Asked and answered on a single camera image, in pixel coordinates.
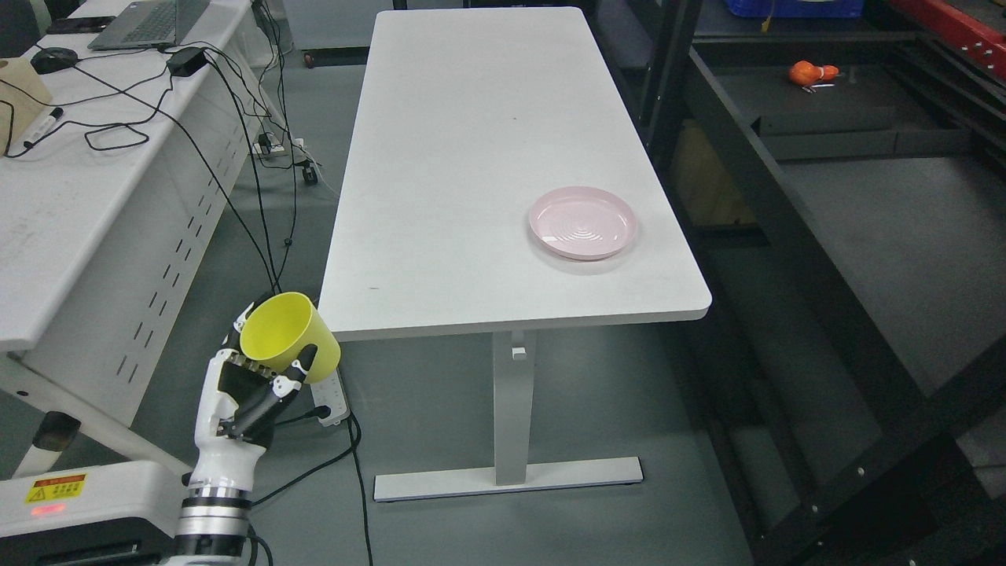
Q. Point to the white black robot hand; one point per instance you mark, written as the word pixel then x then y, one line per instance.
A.
pixel 239 403

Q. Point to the yellow plastic cup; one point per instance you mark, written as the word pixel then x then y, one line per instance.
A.
pixel 277 330

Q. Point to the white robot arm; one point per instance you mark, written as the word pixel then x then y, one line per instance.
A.
pixel 212 527

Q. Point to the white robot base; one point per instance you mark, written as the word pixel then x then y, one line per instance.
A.
pixel 123 514

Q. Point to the black metal shelf rack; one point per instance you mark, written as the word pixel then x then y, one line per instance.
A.
pixel 850 373

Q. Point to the white power strip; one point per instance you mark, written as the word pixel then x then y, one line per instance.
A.
pixel 329 393

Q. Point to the white side desk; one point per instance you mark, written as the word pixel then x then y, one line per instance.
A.
pixel 104 225

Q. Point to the white table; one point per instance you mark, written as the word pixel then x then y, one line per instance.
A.
pixel 466 118

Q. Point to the black marker pen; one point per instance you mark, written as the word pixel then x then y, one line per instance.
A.
pixel 44 128

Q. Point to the black power adapter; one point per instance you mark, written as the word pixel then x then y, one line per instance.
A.
pixel 186 61

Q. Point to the pink plastic plate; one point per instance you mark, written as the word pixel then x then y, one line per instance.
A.
pixel 582 223

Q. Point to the grey laptop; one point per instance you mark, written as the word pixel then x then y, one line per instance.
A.
pixel 150 24

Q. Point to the black computer mouse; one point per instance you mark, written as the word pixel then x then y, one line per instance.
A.
pixel 48 60

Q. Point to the blue plastic bin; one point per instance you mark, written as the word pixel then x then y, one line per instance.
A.
pixel 797 9

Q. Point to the orange toy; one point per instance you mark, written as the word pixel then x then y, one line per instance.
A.
pixel 804 73

